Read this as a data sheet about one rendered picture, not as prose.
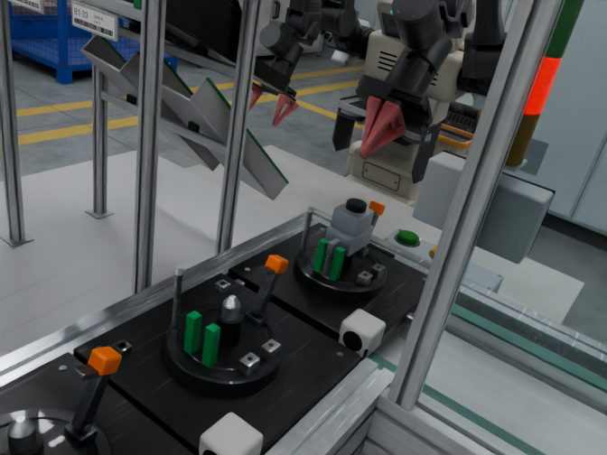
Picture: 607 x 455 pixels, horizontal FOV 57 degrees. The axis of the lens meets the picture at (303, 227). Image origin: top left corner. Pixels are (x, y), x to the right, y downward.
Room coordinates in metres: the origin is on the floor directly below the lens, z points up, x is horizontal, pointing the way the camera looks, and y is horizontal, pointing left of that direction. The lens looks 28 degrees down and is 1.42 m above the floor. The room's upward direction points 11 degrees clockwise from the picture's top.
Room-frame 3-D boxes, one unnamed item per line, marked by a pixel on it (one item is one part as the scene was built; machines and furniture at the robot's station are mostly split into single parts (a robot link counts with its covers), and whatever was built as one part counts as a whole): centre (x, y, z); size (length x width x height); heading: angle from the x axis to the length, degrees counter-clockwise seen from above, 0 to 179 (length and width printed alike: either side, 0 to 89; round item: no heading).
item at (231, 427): (0.51, 0.06, 1.01); 0.24 x 0.24 x 0.13; 59
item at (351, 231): (0.72, -0.06, 1.06); 0.08 x 0.04 x 0.07; 149
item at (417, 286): (0.73, -0.07, 0.96); 0.24 x 0.24 x 0.02; 59
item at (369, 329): (0.59, -0.10, 0.97); 0.05 x 0.05 x 0.04; 59
